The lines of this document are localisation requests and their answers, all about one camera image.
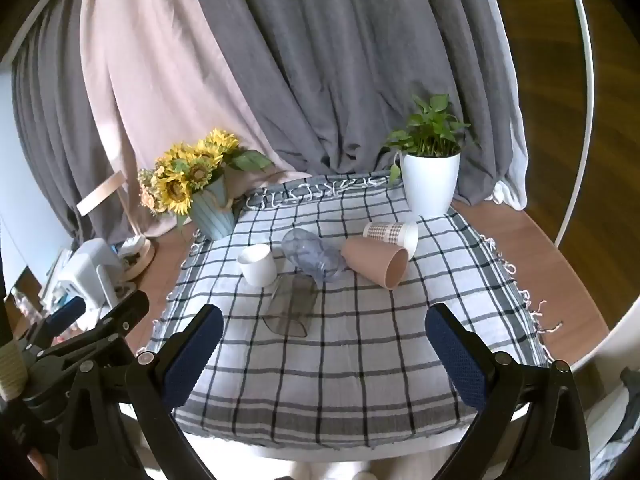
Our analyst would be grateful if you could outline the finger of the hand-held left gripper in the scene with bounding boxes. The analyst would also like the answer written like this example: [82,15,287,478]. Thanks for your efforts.
[37,290,151,361]
[36,296,87,335]

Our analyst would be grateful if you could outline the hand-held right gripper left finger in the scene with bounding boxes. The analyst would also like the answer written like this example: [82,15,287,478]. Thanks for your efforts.
[57,303,225,480]

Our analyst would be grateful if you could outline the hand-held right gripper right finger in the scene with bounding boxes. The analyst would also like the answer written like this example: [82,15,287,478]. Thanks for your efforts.
[425,302,592,480]

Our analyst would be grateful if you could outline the grey transparent cup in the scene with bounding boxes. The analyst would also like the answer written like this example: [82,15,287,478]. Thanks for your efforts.
[262,276,317,339]

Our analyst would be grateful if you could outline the pink cup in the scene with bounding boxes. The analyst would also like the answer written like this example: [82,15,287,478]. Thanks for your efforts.
[340,236,410,290]

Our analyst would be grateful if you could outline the white patterned cup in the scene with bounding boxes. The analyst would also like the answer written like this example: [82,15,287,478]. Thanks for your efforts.
[362,220,420,260]

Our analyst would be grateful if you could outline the clear bluish plastic cup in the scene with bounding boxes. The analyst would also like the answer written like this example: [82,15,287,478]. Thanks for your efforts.
[280,228,346,281]

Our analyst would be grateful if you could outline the white appliance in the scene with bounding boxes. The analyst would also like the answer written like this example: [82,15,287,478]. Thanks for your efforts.
[54,238,137,313]

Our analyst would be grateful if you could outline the grey checkered tablecloth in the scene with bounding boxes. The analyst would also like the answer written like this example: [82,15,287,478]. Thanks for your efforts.
[137,172,563,448]

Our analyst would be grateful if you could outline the teal ribbed vase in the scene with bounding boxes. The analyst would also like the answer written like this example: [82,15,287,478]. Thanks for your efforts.
[189,175,242,241]

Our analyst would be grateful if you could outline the sunflower bouquet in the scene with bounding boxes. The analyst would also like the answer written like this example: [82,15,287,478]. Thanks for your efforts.
[137,128,274,217]

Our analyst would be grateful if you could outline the white plant pot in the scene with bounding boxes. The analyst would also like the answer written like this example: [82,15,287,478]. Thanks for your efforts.
[399,152,462,217]

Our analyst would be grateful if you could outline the white curtain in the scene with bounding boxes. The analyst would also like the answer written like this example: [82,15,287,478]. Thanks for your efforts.
[477,0,531,211]

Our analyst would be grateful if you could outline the pink curtain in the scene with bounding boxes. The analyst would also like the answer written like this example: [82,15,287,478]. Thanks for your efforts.
[79,0,313,239]

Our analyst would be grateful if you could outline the green potted plant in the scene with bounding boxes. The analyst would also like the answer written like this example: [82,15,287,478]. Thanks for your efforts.
[381,93,474,184]

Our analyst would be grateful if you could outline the white hoop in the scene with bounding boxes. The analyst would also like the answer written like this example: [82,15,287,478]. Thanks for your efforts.
[551,0,599,249]

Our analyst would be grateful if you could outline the grey curtain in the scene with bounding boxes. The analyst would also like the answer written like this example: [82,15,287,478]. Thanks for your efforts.
[11,0,517,261]

